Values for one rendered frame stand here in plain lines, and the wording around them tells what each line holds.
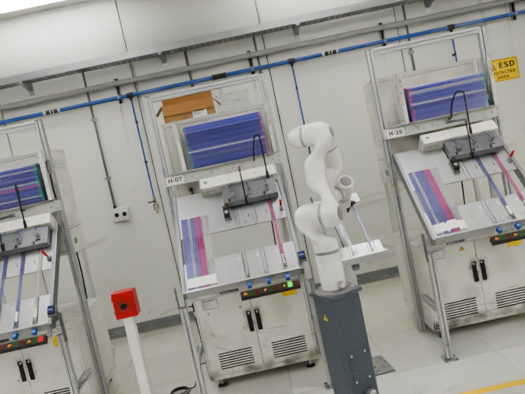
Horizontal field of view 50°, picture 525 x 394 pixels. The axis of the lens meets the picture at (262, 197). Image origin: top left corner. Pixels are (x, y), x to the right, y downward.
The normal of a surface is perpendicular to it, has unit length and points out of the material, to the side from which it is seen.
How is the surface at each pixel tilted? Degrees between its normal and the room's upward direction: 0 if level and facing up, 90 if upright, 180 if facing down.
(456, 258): 90
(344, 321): 90
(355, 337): 90
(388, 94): 90
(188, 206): 47
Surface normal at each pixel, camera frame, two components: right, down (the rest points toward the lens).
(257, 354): 0.04, 0.08
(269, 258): -0.11, -0.60
